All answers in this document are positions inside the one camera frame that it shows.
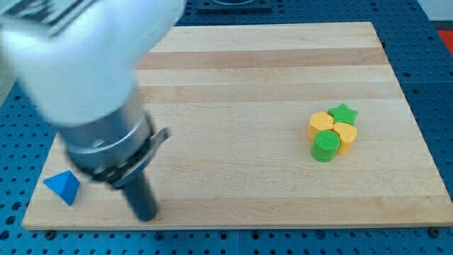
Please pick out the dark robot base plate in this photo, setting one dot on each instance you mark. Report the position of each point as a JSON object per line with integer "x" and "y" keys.
{"x": 234, "y": 5}

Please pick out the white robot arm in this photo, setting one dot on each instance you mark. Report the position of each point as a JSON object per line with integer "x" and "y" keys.
{"x": 76, "y": 61}

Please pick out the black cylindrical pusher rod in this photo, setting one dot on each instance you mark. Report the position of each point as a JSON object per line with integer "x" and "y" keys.
{"x": 141, "y": 199}

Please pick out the blue triangle block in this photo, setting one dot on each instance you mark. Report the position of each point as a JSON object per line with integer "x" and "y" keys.
{"x": 65, "y": 185}

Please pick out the yellow heart block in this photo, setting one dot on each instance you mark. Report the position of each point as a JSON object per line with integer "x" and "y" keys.
{"x": 347, "y": 134}

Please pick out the red object at edge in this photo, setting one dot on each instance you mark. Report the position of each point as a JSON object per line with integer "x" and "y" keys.
{"x": 447, "y": 38}

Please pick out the yellow hexagon block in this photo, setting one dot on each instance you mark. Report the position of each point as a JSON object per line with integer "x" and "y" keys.
{"x": 318, "y": 122}

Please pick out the green star block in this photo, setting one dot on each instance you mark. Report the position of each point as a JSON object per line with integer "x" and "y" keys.
{"x": 343, "y": 114}

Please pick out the green cylinder block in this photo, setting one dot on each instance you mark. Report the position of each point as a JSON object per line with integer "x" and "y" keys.
{"x": 325, "y": 146}

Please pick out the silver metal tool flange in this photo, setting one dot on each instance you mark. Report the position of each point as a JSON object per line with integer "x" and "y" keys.
{"x": 117, "y": 147}

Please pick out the wooden board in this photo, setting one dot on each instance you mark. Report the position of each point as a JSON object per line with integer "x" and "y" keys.
{"x": 238, "y": 100}

